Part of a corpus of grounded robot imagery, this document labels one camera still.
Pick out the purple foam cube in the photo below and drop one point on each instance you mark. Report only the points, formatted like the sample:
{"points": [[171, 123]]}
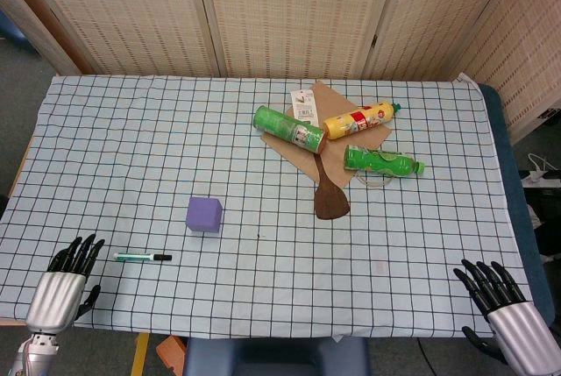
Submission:
{"points": [[203, 214]]}

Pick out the orange box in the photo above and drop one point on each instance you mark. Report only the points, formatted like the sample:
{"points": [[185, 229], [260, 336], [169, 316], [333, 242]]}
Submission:
{"points": [[170, 352]]}

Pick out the dark wooden spatula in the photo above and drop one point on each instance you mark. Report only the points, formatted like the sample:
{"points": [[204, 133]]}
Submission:
{"points": [[329, 200]]}

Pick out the yellow squeeze bottle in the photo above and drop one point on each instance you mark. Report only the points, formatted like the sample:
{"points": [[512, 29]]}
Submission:
{"points": [[357, 121]]}

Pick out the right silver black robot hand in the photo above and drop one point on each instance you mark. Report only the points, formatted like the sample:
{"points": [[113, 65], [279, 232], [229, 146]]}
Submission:
{"points": [[519, 328]]}

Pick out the blue checkered tablecloth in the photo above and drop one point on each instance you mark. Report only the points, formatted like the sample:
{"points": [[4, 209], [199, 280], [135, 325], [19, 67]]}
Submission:
{"points": [[263, 205]]}

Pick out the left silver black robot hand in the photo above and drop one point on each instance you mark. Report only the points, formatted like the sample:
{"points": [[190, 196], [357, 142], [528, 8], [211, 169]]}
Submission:
{"points": [[57, 292]]}

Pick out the green plastic bottle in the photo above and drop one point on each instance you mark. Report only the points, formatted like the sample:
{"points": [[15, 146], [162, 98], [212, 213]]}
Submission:
{"points": [[381, 161]]}

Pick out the brown cardboard sheet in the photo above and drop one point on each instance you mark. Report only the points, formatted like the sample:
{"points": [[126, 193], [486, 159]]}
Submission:
{"points": [[333, 100]]}

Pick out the woven folding screen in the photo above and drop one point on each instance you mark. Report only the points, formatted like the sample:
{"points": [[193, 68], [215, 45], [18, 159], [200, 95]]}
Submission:
{"points": [[280, 12]]}

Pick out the white paper product tag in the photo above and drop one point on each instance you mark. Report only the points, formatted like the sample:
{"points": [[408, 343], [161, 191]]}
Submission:
{"points": [[304, 106]]}

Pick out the white power strip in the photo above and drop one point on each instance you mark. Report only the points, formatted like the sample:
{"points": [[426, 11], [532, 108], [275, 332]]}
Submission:
{"points": [[541, 172]]}

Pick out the green cylindrical can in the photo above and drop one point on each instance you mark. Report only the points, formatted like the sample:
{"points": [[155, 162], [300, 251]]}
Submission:
{"points": [[289, 125]]}

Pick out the blue padded chair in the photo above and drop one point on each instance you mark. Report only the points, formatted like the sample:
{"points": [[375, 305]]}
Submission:
{"points": [[276, 356]]}

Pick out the blue table edge padding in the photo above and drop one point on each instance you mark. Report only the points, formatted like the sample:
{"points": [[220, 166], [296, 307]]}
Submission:
{"points": [[510, 174]]}

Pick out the black and green marker pen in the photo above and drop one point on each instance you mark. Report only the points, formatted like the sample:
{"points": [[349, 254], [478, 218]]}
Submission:
{"points": [[142, 257]]}

